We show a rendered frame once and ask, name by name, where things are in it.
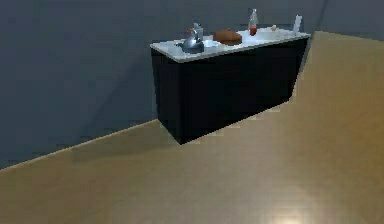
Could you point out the small beige round food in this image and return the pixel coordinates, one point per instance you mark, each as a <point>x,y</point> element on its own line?
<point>274,27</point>

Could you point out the black cabinet with white worktop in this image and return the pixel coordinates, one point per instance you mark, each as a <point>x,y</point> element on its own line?
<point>226,90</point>

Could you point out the clear bottle with red liquid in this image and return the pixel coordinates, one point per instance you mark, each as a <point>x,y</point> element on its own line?
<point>253,23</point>

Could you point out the brown bread loaf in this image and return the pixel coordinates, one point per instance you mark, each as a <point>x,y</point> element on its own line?
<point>227,36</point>

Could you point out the grey metal kettle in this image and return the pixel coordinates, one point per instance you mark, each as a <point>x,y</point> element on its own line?
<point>193,41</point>

